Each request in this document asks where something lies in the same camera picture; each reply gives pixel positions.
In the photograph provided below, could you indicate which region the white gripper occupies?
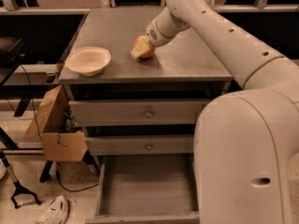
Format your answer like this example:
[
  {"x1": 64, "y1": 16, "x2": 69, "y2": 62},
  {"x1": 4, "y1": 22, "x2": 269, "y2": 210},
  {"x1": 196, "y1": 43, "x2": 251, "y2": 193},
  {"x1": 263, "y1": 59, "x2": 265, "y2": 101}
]
[{"x1": 130, "y1": 7, "x2": 191, "y2": 60}]

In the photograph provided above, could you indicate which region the red apple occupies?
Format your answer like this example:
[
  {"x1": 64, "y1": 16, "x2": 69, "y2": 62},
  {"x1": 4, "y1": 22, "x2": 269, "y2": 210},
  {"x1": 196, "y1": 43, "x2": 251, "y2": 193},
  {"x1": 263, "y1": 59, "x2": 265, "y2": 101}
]
[{"x1": 134, "y1": 35, "x2": 156, "y2": 60}]

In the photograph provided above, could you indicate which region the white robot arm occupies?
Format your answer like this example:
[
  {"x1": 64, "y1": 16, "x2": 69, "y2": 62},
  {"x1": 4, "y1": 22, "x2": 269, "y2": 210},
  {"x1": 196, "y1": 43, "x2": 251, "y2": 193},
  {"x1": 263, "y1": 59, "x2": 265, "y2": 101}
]
[{"x1": 132, "y1": 0, "x2": 299, "y2": 224}]

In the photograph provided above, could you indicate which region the top grey drawer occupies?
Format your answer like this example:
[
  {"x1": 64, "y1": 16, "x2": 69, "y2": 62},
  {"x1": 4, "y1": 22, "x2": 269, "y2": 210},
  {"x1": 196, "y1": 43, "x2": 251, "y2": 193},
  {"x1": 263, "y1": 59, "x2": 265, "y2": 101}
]
[{"x1": 69, "y1": 99, "x2": 209, "y2": 127}]

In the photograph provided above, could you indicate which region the grey drawer cabinet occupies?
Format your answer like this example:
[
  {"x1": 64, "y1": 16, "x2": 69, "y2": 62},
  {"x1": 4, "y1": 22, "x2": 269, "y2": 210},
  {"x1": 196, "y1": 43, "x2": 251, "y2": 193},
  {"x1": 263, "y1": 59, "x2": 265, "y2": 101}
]
[{"x1": 58, "y1": 7, "x2": 234, "y2": 224}]

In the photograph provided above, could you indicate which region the middle grey drawer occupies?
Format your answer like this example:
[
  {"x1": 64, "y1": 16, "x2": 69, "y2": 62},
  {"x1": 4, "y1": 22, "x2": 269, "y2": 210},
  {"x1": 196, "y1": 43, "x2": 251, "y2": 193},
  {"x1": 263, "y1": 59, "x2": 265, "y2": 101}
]
[{"x1": 86, "y1": 134, "x2": 193, "y2": 156}]

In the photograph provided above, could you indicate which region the open bottom grey drawer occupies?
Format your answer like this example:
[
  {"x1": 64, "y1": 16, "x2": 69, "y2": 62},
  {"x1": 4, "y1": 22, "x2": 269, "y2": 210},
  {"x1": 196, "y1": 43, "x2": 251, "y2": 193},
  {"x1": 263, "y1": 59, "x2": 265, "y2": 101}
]
[{"x1": 85, "y1": 154, "x2": 200, "y2": 224}]

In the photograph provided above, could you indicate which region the white paper bowl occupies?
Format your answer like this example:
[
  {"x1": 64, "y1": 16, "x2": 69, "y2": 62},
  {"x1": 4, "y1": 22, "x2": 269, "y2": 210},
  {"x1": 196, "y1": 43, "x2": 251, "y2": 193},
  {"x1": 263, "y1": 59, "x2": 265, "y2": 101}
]
[{"x1": 65, "y1": 47, "x2": 111, "y2": 77}]

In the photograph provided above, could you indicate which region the open cardboard box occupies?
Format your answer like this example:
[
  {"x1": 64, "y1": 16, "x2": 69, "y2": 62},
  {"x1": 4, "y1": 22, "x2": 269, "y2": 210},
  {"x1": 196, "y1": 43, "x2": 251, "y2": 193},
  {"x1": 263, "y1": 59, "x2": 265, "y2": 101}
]
[{"x1": 23, "y1": 85, "x2": 87, "y2": 161}]

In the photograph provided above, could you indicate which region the white sneaker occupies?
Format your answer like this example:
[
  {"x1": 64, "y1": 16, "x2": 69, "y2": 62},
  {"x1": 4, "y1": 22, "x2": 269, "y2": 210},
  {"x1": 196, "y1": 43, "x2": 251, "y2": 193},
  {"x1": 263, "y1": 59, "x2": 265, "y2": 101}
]
[{"x1": 35, "y1": 195, "x2": 69, "y2": 224}]

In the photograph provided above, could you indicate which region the black reacher grabber tool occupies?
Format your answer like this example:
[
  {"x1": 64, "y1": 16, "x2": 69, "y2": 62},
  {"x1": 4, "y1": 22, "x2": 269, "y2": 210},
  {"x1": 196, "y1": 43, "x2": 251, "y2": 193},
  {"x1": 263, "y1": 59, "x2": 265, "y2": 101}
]
[{"x1": 0, "y1": 149, "x2": 41, "y2": 209}]

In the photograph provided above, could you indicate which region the black cable left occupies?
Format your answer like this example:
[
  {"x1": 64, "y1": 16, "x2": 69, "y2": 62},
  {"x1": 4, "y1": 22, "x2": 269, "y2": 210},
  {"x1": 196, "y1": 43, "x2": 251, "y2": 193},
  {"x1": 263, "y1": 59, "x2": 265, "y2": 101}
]
[{"x1": 6, "y1": 64, "x2": 100, "y2": 193}]

